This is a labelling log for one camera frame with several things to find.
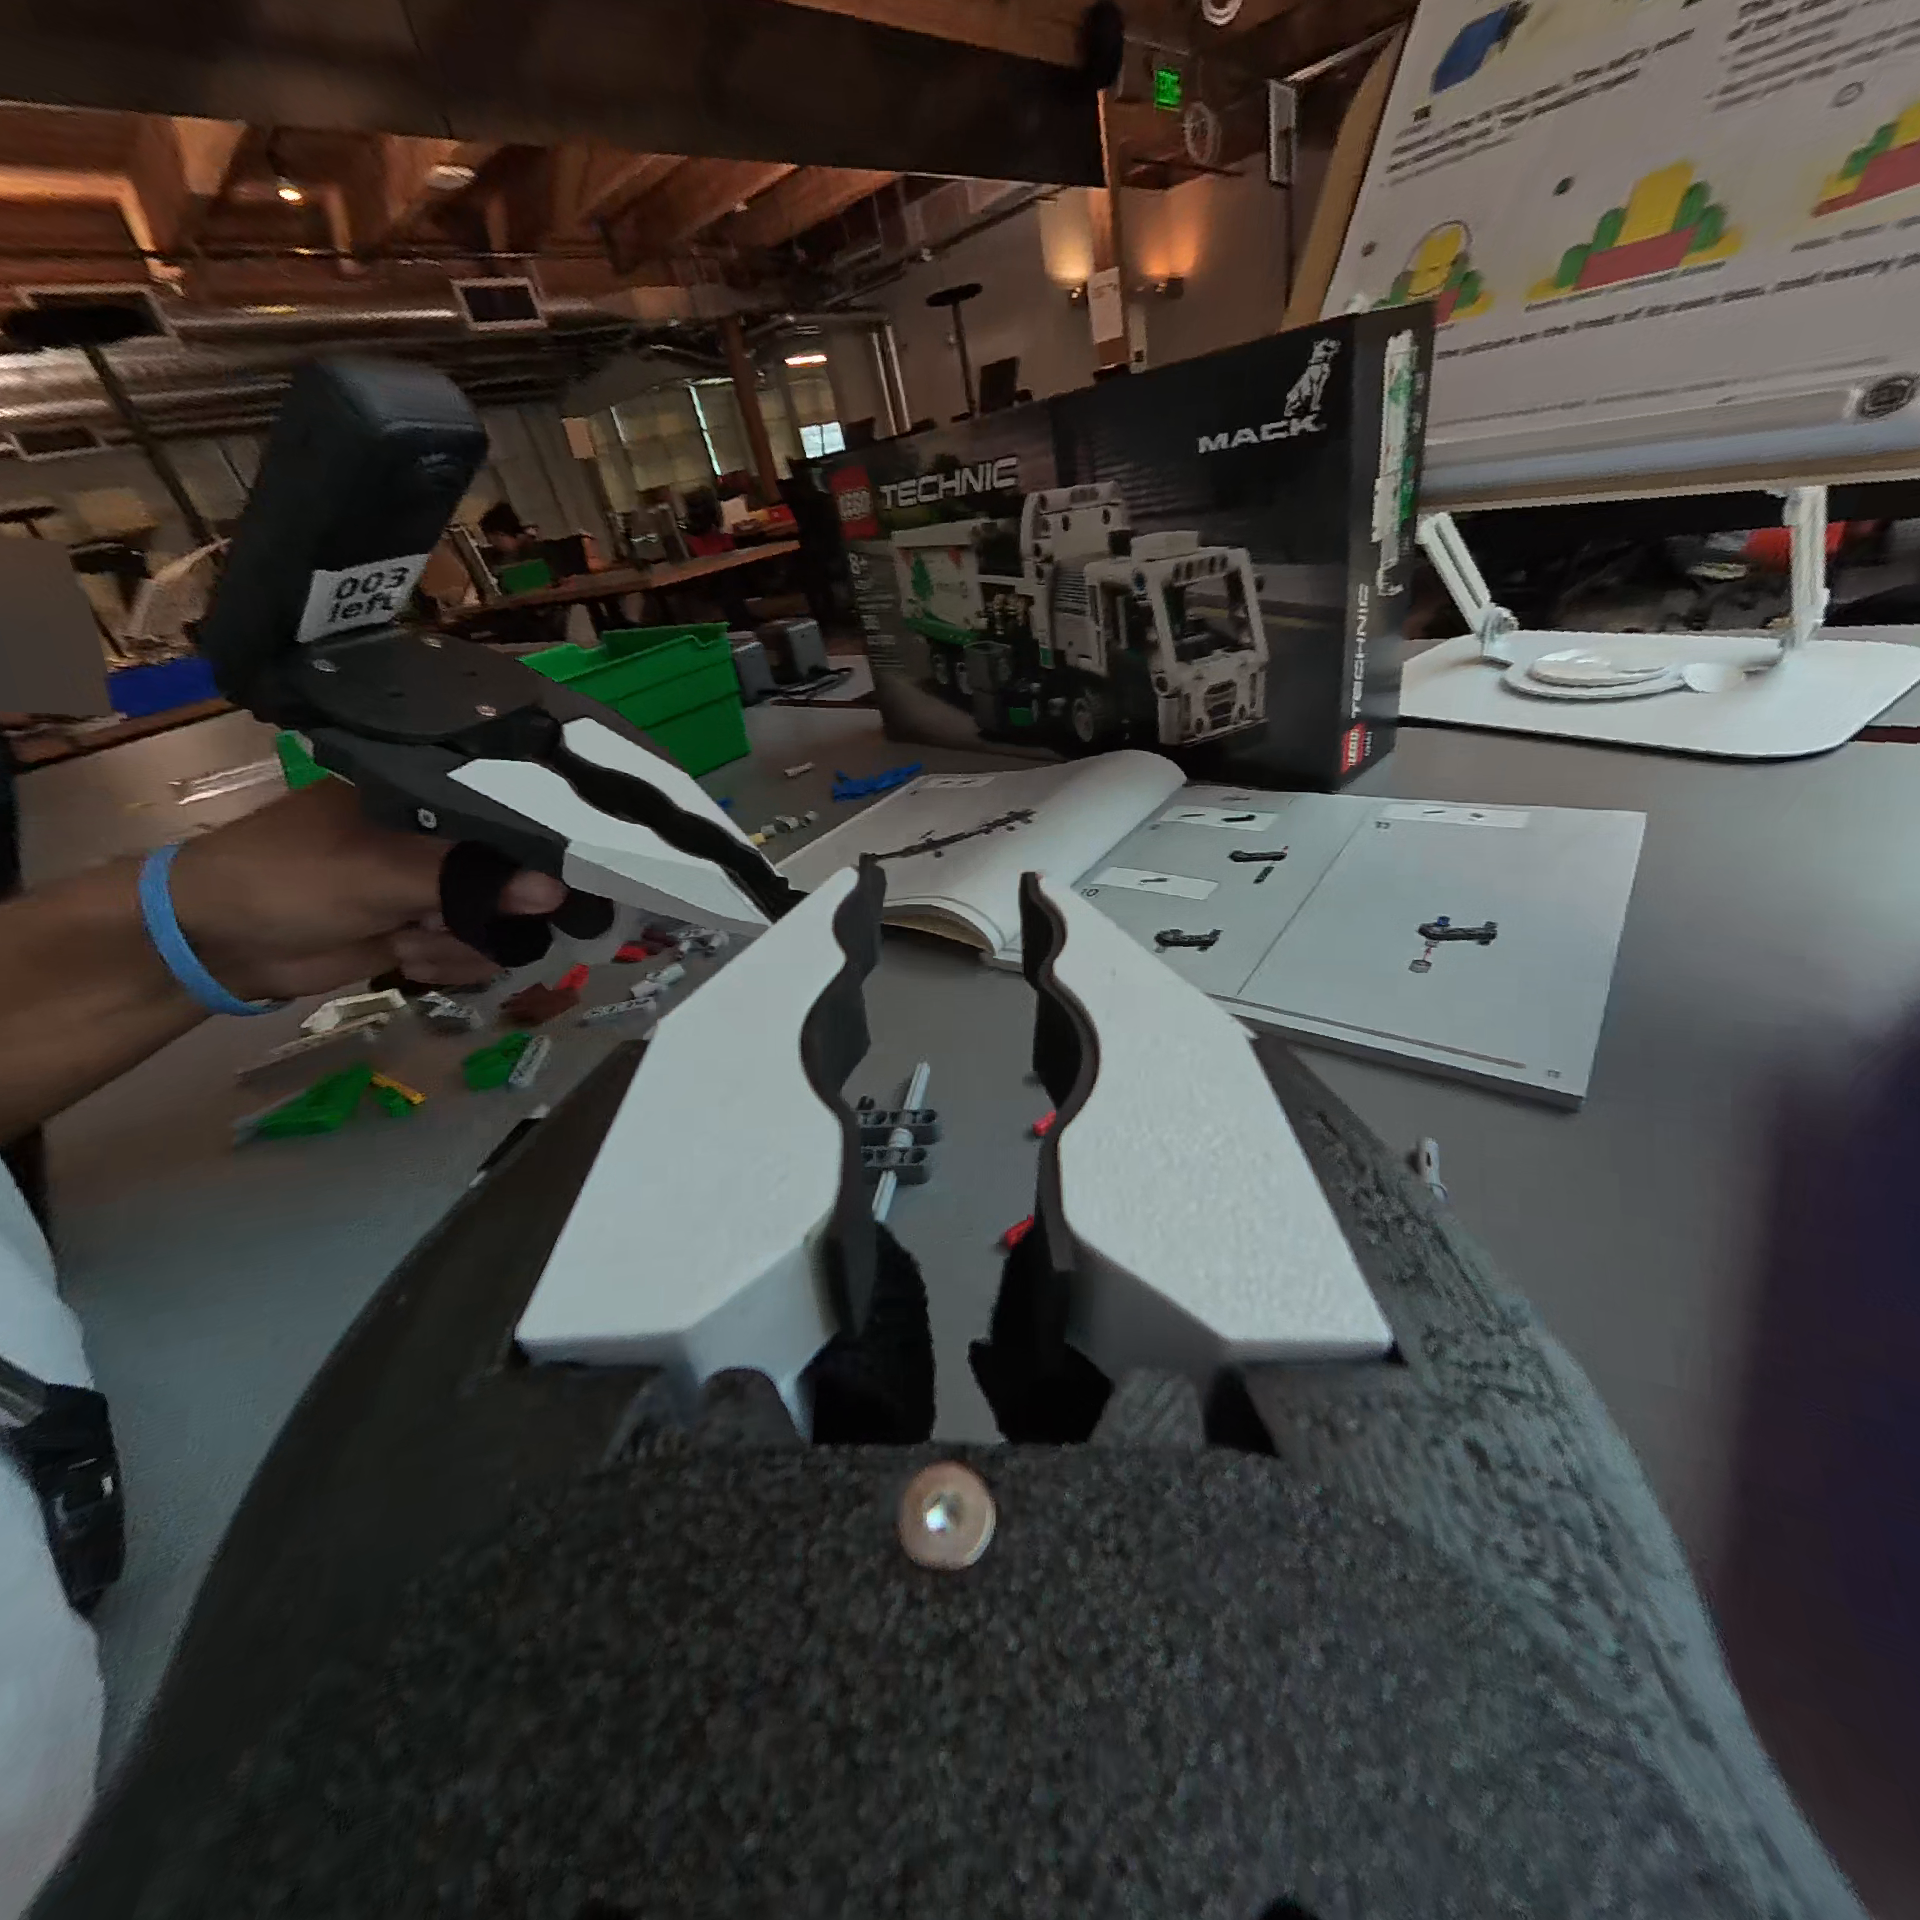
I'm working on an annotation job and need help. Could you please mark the grey lego axle assembly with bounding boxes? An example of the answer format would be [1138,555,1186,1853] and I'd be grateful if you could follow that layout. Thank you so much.
[856,1062,947,1221]

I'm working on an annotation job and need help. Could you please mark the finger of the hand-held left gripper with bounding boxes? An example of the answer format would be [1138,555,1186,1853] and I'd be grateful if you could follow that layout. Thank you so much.
[546,717,804,920]
[450,750,775,933]

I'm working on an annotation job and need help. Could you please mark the lego instruction booklet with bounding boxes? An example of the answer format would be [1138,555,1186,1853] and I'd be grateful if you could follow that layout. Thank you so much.
[781,750,1649,1113]

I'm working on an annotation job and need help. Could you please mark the pile of mixed lego pieces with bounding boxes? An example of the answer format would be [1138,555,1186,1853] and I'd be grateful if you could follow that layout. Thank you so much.
[231,914,737,1149]

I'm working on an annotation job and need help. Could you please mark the black lego set box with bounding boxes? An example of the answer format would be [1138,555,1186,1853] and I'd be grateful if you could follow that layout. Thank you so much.
[832,306,1440,792]

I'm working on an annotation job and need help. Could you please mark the wooden beam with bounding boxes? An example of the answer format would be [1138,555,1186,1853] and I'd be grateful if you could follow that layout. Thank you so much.
[0,0,1129,192]

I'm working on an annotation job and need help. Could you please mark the person's left forearm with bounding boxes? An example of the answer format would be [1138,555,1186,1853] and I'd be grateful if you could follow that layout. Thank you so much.
[0,861,185,1145]

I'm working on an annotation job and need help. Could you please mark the person's white shirt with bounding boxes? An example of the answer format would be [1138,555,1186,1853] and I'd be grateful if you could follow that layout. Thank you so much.
[0,1155,111,1920]

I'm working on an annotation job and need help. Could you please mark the green plastic bin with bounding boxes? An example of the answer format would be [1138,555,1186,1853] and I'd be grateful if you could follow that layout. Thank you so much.
[517,622,751,783]

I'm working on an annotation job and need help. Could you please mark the small blue bin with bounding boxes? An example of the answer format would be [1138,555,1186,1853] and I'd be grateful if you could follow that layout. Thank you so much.
[109,651,227,719]

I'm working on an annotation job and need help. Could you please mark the black strap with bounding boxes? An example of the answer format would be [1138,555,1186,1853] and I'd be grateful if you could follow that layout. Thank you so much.
[0,1356,126,1616]

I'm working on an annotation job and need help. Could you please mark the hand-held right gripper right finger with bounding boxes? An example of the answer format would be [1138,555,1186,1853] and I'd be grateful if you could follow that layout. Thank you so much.
[1017,871,1396,1394]

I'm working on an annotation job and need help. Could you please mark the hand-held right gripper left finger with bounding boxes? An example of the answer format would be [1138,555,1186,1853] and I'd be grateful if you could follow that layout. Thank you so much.
[513,856,889,1433]

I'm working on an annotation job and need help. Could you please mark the blue wristband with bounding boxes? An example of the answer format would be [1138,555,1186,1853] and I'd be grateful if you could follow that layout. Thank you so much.
[138,844,280,1019]

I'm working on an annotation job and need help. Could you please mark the monitor stand base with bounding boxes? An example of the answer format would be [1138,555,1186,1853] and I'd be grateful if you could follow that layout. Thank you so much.
[1320,0,1920,761]

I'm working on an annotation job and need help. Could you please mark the person's left hand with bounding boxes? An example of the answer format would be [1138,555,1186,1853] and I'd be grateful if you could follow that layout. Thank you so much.
[194,780,570,1007]

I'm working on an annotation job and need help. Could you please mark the wooden workbench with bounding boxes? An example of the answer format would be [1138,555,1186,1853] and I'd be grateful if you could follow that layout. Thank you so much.
[450,536,806,634]

